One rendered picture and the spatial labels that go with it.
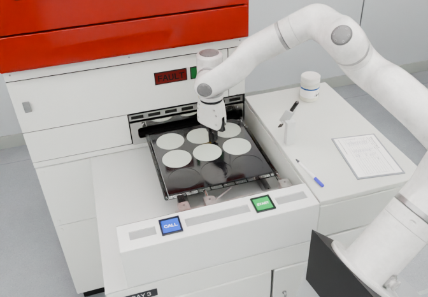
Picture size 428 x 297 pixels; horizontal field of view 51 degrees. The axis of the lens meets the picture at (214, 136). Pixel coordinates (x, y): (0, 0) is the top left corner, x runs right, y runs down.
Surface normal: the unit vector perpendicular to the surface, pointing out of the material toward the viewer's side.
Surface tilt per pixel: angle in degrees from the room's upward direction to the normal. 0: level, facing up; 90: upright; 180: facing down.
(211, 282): 90
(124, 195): 0
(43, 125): 90
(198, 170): 0
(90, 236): 90
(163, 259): 90
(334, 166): 0
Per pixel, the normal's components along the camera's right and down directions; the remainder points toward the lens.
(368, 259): -0.52, -0.25
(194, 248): 0.29, 0.54
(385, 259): -0.24, 0.01
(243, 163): -0.04, -0.82
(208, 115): -0.67, 0.44
